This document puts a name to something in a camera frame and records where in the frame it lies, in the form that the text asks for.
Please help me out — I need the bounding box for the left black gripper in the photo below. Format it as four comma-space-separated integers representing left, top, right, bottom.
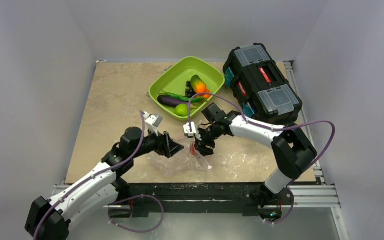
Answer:
131, 125, 183, 159

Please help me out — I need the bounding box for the red fake tomato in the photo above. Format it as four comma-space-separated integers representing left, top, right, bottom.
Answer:
189, 143, 199, 156

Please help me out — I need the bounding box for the clear zip top bag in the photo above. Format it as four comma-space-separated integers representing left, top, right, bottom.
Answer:
146, 137, 213, 176

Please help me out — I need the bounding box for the green fake bean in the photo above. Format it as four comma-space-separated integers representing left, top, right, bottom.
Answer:
160, 91, 208, 103

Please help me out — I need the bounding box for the orange fake fruit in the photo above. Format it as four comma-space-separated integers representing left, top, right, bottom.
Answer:
199, 88, 211, 100

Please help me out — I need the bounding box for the green fake fruit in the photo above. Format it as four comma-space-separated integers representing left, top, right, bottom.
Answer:
174, 103, 188, 117

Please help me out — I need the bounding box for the purple fake eggplant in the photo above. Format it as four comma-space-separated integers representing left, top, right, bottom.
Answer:
157, 95, 190, 108

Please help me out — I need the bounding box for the dark fake grape bunch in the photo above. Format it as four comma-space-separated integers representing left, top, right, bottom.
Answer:
184, 81, 196, 98

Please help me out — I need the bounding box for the orange green fake mango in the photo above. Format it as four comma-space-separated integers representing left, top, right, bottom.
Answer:
190, 75, 207, 94

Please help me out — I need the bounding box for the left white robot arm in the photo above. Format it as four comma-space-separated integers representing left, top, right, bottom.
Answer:
24, 127, 184, 240

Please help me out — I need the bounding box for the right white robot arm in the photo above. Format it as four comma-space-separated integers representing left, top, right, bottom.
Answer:
183, 103, 317, 204

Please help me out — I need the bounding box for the green plastic tray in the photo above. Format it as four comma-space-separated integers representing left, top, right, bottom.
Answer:
148, 56, 225, 122

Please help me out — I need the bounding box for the black Delixi toolbox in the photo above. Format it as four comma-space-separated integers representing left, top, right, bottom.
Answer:
222, 43, 303, 126

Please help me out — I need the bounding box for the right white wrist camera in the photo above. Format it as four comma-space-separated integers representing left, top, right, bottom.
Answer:
183, 121, 201, 140

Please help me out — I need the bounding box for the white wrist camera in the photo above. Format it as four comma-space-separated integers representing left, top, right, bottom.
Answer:
183, 121, 201, 140
142, 111, 163, 135

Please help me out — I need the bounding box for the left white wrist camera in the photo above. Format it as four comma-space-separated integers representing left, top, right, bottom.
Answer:
142, 111, 163, 135

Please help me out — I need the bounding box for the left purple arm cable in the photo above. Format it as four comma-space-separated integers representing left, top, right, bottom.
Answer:
32, 110, 147, 240

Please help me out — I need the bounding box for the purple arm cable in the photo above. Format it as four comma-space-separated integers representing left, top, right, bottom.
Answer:
186, 92, 336, 185
32, 110, 147, 240

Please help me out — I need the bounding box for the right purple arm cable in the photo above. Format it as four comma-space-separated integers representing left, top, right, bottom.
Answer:
186, 92, 336, 185

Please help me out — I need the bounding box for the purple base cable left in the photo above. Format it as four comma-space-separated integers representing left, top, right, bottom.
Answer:
108, 194, 165, 234

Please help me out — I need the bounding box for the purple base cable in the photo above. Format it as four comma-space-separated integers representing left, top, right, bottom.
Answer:
263, 187, 296, 226
108, 194, 165, 234

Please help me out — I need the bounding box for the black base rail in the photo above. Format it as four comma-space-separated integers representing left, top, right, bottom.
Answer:
115, 182, 295, 221

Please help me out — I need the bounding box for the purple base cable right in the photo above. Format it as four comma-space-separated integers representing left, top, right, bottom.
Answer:
263, 187, 296, 226

